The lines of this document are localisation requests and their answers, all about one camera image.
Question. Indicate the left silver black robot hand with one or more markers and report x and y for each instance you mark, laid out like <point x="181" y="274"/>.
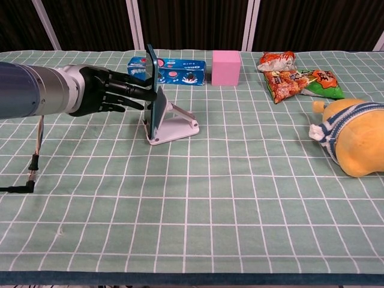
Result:
<point x="93" y="90"/>

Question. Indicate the black smartphone blue case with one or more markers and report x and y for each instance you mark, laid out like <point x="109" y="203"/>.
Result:
<point x="157" y="111"/>

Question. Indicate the white folding phone stand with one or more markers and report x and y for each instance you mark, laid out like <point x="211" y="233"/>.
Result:
<point x="180" y="129"/>

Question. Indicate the blue Oreo cookie box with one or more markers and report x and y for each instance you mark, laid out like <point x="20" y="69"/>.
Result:
<point x="186" y="72"/>

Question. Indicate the pink foam cube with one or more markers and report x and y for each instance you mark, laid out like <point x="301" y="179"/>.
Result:
<point x="225" y="69"/>

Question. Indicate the green checked tablecloth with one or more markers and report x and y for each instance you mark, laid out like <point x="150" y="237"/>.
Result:
<point x="210" y="210"/>

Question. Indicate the orange and white snack bag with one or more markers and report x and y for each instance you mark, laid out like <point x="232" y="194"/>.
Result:
<point x="276" y="61"/>

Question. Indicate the orange and green snack bag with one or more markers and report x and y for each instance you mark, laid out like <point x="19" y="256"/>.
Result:
<point x="300" y="84"/>

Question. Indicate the yellow plush toy striped scarf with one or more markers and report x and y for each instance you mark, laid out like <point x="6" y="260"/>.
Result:
<point x="360" y="141"/>

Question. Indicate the white frame post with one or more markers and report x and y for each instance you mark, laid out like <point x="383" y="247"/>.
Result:
<point x="379" y="44"/>
<point x="46" y="25"/>
<point x="250" y="25"/>
<point x="135" y="25"/>

